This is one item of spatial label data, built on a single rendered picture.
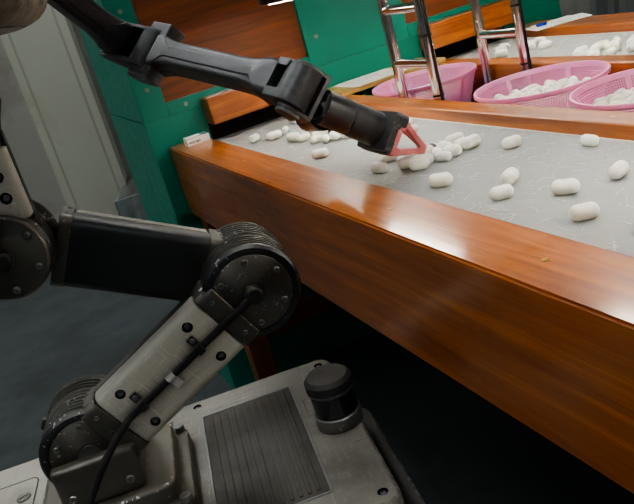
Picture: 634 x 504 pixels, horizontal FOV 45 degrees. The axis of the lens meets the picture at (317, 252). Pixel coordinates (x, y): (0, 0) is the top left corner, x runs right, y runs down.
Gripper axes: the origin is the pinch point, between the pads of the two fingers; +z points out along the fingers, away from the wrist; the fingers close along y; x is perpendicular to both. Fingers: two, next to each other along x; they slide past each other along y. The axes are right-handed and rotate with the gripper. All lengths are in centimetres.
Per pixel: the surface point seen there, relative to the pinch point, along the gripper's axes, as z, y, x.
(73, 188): -16, 274, 49
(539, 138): 14.0, -10.9, -7.5
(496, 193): -3.8, -29.3, 5.3
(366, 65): 25, 88, -26
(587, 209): -2.8, -45.2, 4.7
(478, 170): 2.6, -14.3, 1.5
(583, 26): 67, 56, -53
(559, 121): 14.9, -13.0, -10.9
